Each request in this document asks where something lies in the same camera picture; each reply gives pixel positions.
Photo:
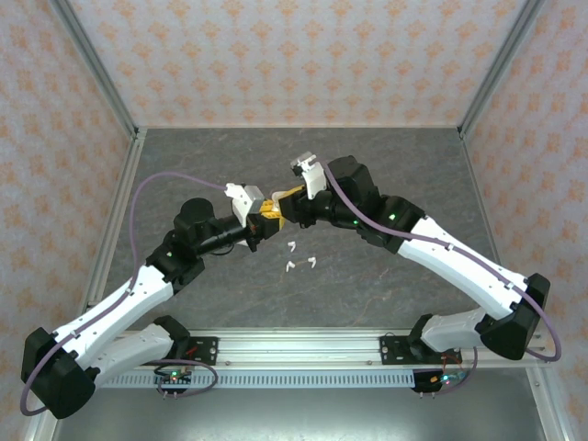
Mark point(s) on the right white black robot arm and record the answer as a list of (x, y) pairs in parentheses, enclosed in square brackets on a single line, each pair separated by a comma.
[(459, 271)]

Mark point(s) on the aluminium frame post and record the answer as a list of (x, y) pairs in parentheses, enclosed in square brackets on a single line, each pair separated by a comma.
[(497, 69), (99, 69)]

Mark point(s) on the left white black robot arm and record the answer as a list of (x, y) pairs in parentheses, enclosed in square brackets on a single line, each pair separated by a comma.
[(119, 308)]

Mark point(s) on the grey metal panel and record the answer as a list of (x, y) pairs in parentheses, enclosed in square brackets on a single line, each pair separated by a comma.
[(298, 418)]

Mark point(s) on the small circuit board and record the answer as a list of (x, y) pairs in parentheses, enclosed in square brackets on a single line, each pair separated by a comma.
[(434, 380), (174, 377)]

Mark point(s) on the aluminium base beam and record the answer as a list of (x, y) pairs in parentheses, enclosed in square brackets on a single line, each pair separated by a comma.
[(298, 349)]

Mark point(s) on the aluminium table edge rail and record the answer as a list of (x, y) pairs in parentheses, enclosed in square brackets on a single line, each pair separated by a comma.
[(479, 193), (128, 179), (298, 126)]

